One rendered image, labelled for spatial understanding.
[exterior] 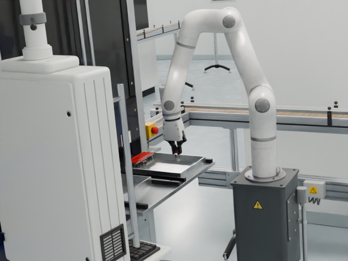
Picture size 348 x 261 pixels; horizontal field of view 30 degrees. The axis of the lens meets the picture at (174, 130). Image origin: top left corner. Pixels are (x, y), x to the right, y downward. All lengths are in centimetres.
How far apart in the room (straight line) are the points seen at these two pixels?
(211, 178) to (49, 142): 215
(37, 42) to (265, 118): 113
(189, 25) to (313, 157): 192
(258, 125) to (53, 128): 110
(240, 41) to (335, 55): 151
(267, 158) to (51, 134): 117
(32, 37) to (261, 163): 127
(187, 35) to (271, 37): 161
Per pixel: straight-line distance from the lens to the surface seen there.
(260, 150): 296
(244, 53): 287
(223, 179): 415
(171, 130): 299
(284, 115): 384
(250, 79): 294
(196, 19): 286
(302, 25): 434
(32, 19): 219
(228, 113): 396
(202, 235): 457
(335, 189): 390
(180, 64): 290
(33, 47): 222
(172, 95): 285
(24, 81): 220
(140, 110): 336
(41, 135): 220
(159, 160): 332
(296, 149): 454
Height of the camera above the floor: 188
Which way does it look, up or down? 15 degrees down
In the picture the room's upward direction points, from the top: 5 degrees counter-clockwise
